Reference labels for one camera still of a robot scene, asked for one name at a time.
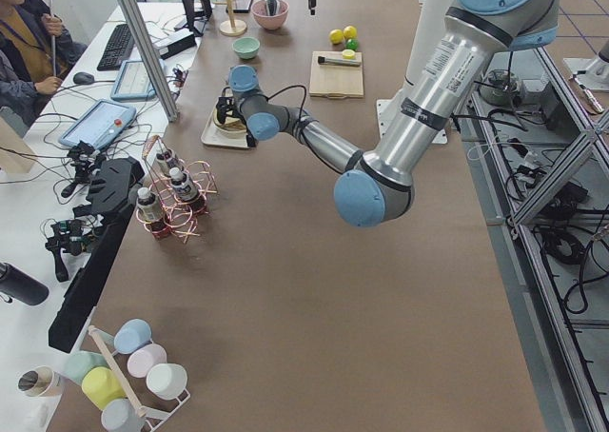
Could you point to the white plate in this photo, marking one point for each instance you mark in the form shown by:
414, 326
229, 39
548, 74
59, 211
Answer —
231, 135

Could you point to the bread slice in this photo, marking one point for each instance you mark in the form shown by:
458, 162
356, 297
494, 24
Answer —
232, 124

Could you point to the cream serving tray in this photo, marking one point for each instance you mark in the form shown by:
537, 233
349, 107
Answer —
212, 137

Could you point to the steel ice scoop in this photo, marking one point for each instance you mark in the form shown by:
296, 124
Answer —
271, 7

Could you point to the upper yellow lemon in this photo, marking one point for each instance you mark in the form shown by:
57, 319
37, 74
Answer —
336, 37

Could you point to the yellow lemon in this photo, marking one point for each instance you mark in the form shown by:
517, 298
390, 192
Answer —
350, 32
336, 37

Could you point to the pink bowl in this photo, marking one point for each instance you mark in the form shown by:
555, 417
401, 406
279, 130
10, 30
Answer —
269, 22

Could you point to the lower yellow lemon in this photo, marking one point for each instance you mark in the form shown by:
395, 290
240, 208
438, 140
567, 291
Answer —
350, 32

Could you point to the green bowl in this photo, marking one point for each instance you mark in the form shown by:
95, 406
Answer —
246, 48

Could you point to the green lime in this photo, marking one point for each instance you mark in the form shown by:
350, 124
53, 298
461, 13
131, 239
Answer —
352, 44

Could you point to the half lemon slice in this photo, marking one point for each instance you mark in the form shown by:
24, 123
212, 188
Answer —
348, 54

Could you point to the wooden mug tree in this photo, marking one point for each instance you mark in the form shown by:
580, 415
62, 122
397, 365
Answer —
232, 27

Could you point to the upper bottle in rack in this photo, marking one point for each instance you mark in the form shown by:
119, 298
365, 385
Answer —
166, 161

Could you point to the lower left bottle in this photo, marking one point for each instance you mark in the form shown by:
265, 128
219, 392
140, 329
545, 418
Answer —
183, 186

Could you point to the wooden cutting board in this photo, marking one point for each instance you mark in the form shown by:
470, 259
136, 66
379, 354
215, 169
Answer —
335, 81

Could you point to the blue tablet upper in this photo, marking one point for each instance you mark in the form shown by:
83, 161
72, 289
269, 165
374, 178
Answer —
132, 83

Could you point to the black keyboard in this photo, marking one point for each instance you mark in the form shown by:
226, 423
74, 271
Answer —
118, 49

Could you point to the blue teach pendant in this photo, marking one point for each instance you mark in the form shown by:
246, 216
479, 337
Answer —
100, 125

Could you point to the lower right bottle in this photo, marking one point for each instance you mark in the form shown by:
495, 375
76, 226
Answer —
148, 204

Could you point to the black bar device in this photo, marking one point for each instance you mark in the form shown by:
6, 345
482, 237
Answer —
111, 195

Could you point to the computer mouse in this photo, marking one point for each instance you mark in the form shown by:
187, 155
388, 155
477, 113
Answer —
83, 78

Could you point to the person at desk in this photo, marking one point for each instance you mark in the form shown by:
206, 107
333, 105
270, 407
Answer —
37, 52

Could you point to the blue cup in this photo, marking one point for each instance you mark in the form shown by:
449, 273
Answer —
131, 336

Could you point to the pink cup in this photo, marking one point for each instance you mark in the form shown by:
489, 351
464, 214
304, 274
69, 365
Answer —
143, 359

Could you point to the black water bottle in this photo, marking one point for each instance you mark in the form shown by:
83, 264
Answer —
21, 286

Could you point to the white cup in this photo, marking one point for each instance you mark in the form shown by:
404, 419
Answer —
167, 380

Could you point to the green cup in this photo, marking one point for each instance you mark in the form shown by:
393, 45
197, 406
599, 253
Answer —
80, 363

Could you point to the yellow cup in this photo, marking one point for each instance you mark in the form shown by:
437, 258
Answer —
101, 387

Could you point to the grey cup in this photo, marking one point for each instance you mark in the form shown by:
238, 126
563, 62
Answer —
120, 416

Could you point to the paper cup with steel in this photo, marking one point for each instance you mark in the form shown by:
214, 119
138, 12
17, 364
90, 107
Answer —
42, 381

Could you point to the aluminium frame post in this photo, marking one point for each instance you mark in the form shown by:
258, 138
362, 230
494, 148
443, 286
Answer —
150, 57

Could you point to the copper wire bottle rack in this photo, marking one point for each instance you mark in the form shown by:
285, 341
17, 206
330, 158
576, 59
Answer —
179, 218

